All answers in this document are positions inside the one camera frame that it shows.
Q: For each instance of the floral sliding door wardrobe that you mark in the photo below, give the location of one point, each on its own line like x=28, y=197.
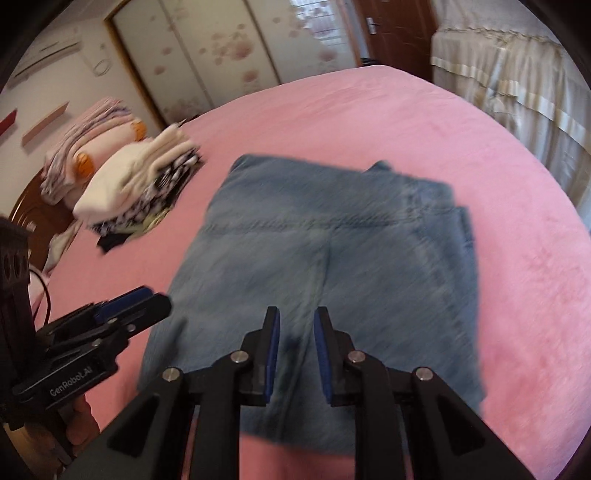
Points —
x=221, y=55

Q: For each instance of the brown wooden door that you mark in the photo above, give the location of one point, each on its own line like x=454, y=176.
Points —
x=397, y=32

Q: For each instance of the red wall shelf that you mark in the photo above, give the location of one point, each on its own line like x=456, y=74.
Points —
x=7, y=123

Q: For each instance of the black folded garment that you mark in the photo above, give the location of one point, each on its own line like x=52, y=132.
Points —
x=113, y=242

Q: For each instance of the pink plush bed blanket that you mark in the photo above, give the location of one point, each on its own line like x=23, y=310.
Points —
x=323, y=120

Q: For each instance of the cream lace curtain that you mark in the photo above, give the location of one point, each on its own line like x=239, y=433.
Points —
x=521, y=92

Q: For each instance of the wooden wall shelf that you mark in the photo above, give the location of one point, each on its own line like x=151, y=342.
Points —
x=46, y=124

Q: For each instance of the white air conditioner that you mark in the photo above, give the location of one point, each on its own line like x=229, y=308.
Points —
x=46, y=55

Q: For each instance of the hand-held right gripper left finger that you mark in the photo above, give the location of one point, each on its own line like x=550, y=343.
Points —
x=274, y=350

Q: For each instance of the person's left hand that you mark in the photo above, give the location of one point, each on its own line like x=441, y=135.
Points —
x=85, y=415

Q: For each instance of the blue denim jacket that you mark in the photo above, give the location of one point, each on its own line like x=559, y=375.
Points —
x=332, y=258

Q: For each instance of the brown wooden headboard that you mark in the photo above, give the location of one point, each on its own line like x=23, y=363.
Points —
x=37, y=217

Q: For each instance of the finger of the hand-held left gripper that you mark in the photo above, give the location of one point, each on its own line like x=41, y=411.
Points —
x=147, y=309
x=124, y=302

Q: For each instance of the pink folded blankets pile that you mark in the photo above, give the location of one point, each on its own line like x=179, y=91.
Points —
x=78, y=143

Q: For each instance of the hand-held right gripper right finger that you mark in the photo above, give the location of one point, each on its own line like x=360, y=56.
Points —
x=320, y=355

